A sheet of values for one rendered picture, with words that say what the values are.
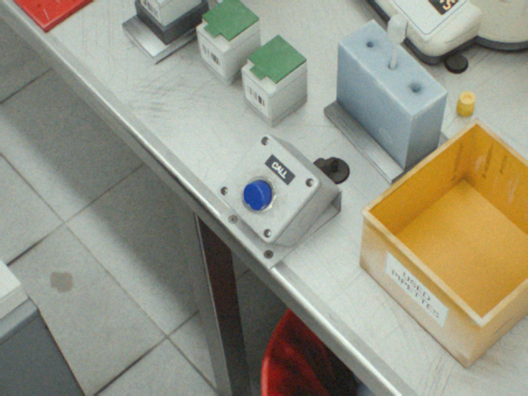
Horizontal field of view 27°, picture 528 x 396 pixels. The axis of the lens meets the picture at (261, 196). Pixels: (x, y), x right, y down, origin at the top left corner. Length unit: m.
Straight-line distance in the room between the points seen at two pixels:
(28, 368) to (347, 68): 0.41
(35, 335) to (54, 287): 0.96
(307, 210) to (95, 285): 1.06
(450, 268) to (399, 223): 0.06
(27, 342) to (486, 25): 0.52
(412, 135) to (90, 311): 1.08
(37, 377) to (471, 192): 0.44
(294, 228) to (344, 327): 0.09
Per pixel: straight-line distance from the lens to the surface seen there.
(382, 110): 0.96
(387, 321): 0.94
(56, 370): 1.09
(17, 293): 0.96
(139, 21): 1.10
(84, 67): 1.09
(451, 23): 1.05
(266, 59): 0.99
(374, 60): 0.95
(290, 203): 0.91
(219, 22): 1.02
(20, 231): 2.03
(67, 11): 1.13
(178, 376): 1.86
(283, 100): 1.01
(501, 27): 1.06
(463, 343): 0.89
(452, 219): 0.98
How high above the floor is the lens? 1.74
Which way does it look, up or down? 60 degrees down
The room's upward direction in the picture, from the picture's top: 5 degrees counter-clockwise
